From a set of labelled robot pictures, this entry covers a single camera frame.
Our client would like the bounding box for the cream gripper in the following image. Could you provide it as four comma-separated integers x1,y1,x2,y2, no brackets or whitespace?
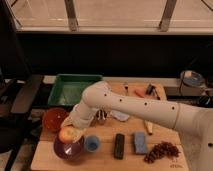
60,117,86,143

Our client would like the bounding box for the red yellow apple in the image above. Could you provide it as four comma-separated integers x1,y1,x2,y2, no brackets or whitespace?
58,127,76,143

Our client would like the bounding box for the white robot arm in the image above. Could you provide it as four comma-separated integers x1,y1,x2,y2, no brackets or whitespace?
61,81,213,171

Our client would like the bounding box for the red orange bowl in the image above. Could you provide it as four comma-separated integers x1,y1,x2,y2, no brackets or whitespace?
42,107,68,132

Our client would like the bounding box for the purple bowl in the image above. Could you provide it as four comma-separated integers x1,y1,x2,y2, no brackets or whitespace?
53,137,84,160

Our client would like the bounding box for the small metal cup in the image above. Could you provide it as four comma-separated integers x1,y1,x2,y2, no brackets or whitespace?
96,109,107,125

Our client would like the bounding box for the small blue cup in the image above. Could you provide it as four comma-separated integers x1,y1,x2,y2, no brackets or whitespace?
84,135,100,153

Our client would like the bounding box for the green plastic tray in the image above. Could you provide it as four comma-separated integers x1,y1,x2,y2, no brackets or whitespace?
48,74,103,107

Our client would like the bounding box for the black remote control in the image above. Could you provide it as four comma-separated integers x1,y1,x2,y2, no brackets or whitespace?
114,134,125,160

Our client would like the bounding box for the blue sponge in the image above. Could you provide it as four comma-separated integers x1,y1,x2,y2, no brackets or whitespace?
134,132,148,155

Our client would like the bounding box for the orange carrot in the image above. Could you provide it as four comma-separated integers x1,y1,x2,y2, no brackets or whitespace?
134,90,145,98

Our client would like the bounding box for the black office chair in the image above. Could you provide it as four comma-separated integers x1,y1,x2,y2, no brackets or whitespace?
0,75,44,171

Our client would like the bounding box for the bunch of red grapes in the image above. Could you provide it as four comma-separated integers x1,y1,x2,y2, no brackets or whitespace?
144,142,180,164

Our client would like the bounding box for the black handled tool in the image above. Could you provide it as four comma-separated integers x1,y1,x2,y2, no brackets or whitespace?
145,84,160,100

